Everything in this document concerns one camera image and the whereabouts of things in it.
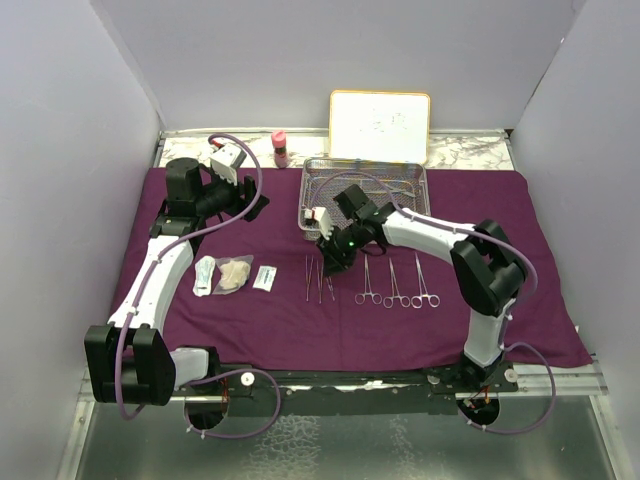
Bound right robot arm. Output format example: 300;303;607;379
304;184;538;391

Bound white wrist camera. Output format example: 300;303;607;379
210;144;246;186
301;207;334;241

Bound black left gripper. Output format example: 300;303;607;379
196;166;269;221

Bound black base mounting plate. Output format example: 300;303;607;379
170;364;518;417

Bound yellow framed whiteboard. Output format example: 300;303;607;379
328;90;431;164

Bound white blue label packet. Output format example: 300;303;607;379
252;265;277;292

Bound steel scissors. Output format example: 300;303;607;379
368;184;415;198

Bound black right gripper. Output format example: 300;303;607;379
315;222;365;278

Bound metal mesh tray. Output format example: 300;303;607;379
298;158;431;232

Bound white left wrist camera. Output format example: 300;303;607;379
210;144;246;186

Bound steel clamp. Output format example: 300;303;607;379
354;254;383;305

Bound pink lid spice bottle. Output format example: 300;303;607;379
271;130;289;169

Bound white gauze bag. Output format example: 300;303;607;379
212;255;254;295

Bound purple cloth wrap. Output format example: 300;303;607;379
88;167;594;374

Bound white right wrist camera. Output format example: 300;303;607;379
301;207;334;241

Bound steel scalpel handle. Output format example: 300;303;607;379
325;277;335;302

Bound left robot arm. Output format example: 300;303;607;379
84;147;269;406

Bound steel blunt tweezers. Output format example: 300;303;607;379
382;258;411;309

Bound steel forceps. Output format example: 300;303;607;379
410;253;441;309

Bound steel tweezers front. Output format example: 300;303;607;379
305;256;314;302

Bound aluminium frame rail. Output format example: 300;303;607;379
77;357;609;402

